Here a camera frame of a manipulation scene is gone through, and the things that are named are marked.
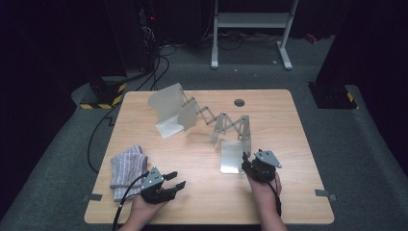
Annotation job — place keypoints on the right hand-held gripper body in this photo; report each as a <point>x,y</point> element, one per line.
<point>263,166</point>

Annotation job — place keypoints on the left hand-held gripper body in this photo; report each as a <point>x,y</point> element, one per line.
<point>153,184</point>

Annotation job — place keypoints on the purple striped towel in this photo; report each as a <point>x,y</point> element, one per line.
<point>128,166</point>

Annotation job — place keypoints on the white expandable metal bookend rack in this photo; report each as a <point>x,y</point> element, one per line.
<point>170,109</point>

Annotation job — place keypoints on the person's left hand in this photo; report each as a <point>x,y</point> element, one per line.
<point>146,208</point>

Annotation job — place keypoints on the person's right hand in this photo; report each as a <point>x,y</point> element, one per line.
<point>264,192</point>

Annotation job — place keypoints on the grey tape strip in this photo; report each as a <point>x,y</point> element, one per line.
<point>93,197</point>
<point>325,194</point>

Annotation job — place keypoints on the black hazard-striped stand base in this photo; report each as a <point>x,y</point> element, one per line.
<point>106,93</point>
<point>333,96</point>

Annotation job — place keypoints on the small red floor object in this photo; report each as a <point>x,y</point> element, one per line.
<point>311,38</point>

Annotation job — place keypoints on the dark equipment rack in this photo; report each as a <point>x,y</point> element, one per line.
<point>149,32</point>

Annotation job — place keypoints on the white metal stand frame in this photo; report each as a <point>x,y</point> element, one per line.
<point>253,19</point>

